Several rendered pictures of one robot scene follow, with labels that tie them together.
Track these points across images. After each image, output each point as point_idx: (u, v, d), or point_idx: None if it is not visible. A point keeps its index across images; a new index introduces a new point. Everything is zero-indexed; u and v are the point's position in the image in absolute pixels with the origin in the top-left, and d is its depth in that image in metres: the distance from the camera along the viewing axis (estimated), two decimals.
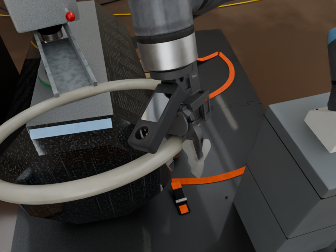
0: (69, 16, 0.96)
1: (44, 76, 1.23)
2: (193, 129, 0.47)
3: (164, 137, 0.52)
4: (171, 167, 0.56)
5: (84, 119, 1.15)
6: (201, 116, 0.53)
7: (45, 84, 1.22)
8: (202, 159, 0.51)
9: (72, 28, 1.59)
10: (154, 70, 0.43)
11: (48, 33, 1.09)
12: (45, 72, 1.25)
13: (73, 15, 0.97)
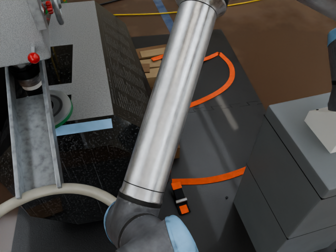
0: (31, 58, 0.81)
1: (66, 106, 1.16)
2: None
3: None
4: None
5: (84, 119, 1.15)
6: None
7: (71, 102, 1.19)
8: None
9: (72, 28, 1.59)
10: None
11: (22, 79, 0.98)
12: (60, 111, 1.14)
13: (35, 57, 0.82)
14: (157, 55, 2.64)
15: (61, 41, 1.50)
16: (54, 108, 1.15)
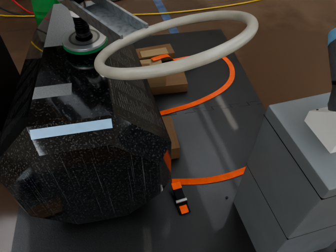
0: None
1: (67, 43, 1.39)
2: None
3: None
4: None
5: (84, 119, 1.15)
6: None
7: (68, 49, 1.38)
8: None
9: (72, 28, 1.59)
10: None
11: (77, 2, 1.25)
12: (68, 39, 1.41)
13: None
14: (157, 55, 2.64)
15: (61, 41, 1.50)
16: (74, 39, 1.41)
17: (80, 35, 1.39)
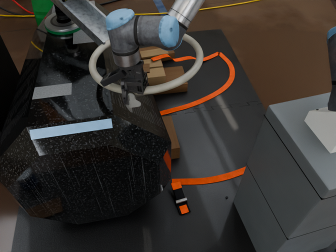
0: None
1: None
2: (121, 91, 1.05)
3: None
4: None
5: (84, 119, 1.15)
6: (139, 91, 1.05)
7: None
8: (127, 105, 1.09)
9: None
10: None
11: None
12: (72, 24, 1.56)
13: None
14: (157, 55, 2.64)
15: (61, 41, 1.50)
16: (69, 22, 1.58)
17: (60, 18, 1.55)
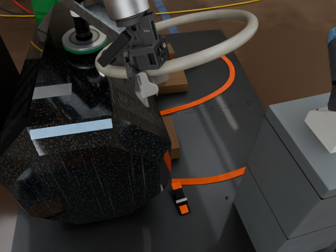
0: None
1: (99, 41, 1.40)
2: (125, 67, 0.66)
3: None
4: None
5: (84, 119, 1.15)
6: (153, 65, 0.65)
7: (105, 40, 1.43)
8: (138, 93, 0.69)
9: (72, 28, 1.59)
10: None
11: (77, 2, 1.26)
12: (93, 42, 1.39)
13: None
14: None
15: (61, 41, 1.50)
16: (90, 39, 1.41)
17: (80, 35, 1.39)
